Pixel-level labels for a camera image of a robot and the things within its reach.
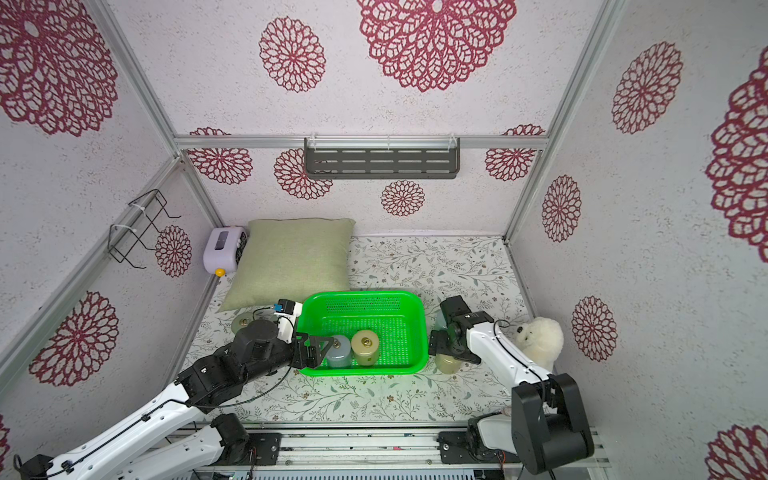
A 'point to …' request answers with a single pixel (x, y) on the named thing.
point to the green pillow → (284, 259)
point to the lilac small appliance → (223, 249)
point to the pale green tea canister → (241, 321)
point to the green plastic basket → (399, 319)
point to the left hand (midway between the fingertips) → (320, 341)
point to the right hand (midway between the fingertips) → (447, 347)
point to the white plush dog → (540, 340)
